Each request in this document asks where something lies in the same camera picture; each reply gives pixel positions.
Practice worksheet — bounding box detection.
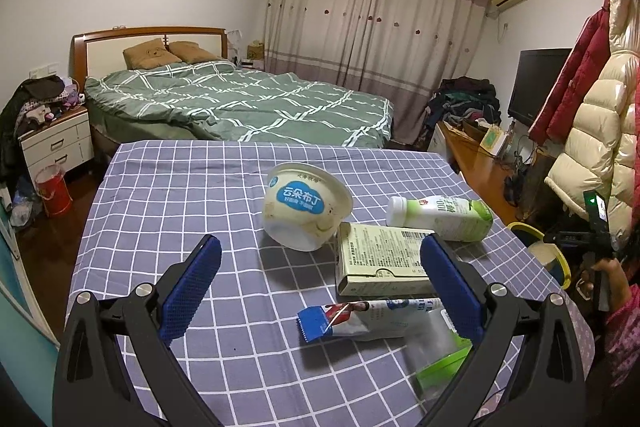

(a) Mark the green framed card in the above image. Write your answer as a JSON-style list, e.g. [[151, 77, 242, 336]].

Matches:
[[480, 127, 506, 155]]

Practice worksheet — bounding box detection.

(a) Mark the blue checked purple cloth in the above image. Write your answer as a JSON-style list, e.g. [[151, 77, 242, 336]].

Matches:
[[65, 139, 596, 427]]

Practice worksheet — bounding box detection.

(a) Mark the pile of colourful clothes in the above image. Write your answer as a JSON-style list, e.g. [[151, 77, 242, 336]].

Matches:
[[15, 88, 87, 132]]

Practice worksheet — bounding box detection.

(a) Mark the blue plastic bag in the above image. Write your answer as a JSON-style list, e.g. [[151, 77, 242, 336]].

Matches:
[[10, 189, 43, 228]]

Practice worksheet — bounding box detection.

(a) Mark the person's right forearm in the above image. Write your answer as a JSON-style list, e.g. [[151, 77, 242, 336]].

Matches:
[[602, 284, 640, 388]]

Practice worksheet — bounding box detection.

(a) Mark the tangle of black cables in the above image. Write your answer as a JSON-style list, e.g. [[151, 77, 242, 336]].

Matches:
[[502, 132, 540, 208]]

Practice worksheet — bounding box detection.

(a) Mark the black television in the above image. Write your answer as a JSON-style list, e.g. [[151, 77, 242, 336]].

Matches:
[[507, 48, 573, 128]]

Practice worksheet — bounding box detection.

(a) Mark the pile of dark clothes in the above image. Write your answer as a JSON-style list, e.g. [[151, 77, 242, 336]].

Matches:
[[425, 76, 502, 142]]

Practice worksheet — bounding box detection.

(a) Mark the white nightstand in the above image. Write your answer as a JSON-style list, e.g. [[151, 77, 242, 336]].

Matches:
[[18, 107, 96, 182]]

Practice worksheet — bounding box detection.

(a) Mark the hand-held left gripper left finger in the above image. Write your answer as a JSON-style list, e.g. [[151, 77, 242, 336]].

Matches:
[[52, 234, 222, 427]]

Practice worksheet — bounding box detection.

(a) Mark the red bucket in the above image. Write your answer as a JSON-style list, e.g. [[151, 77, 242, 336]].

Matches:
[[34, 164, 73, 219]]

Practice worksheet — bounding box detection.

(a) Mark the yellow rimmed trash bin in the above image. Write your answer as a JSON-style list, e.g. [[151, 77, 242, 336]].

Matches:
[[507, 222, 572, 290]]

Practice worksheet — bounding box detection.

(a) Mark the red quilted jacket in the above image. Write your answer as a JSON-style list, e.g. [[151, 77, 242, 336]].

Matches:
[[529, 0, 626, 148]]

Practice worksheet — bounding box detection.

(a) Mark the green checked duvet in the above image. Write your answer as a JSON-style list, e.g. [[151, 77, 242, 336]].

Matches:
[[84, 61, 393, 145]]

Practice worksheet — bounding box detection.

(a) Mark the wooden bed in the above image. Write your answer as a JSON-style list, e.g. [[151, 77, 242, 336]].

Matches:
[[70, 26, 396, 152]]

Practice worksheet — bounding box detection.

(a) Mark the blue white snack packet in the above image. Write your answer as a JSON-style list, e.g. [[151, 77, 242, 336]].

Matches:
[[297, 298, 446, 342]]

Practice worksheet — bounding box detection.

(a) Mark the brown pillow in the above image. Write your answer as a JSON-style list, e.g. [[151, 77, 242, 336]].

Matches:
[[123, 39, 182, 70], [169, 41, 223, 62]]

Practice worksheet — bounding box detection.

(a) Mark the white pudding cup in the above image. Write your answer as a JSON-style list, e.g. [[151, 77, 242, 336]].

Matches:
[[263, 162, 353, 253]]

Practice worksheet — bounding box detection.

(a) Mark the white green plastic bottle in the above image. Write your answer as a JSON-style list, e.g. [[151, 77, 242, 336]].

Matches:
[[386, 195, 494, 242]]

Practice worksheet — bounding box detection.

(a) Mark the wooden desk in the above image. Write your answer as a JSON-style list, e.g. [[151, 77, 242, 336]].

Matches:
[[440, 122, 526, 228]]

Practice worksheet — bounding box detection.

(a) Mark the person's right hand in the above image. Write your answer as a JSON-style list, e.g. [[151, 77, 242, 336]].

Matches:
[[591, 257, 632, 313]]

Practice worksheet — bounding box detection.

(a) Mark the cream puffer jacket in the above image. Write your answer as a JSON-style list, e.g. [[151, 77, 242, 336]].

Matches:
[[544, 0, 640, 244]]

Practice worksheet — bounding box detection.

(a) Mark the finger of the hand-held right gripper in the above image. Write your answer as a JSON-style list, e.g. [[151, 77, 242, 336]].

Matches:
[[544, 229, 602, 248]]

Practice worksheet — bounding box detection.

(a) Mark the clear green plastic bag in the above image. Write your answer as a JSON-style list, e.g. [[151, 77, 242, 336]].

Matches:
[[407, 307, 473, 395]]

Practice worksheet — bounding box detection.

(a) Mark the beige cardboard box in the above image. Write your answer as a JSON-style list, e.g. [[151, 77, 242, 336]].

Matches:
[[334, 222, 441, 299]]

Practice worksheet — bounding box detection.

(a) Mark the dark jacket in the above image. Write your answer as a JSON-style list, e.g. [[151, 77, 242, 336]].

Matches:
[[0, 74, 66, 180]]

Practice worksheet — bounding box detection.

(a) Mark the pink white curtain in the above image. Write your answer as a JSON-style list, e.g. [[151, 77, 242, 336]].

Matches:
[[262, 0, 491, 148]]

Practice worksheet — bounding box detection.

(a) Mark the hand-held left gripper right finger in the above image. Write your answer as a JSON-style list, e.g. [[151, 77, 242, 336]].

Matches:
[[420, 234, 586, 427]]

